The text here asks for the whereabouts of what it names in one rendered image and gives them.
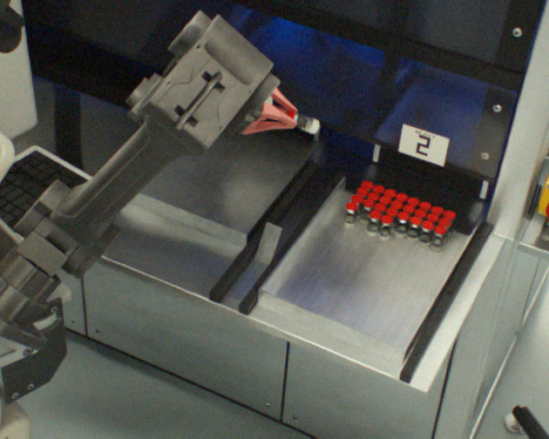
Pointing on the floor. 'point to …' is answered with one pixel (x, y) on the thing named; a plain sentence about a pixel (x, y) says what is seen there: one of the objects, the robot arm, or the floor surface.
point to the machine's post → (509, 212)
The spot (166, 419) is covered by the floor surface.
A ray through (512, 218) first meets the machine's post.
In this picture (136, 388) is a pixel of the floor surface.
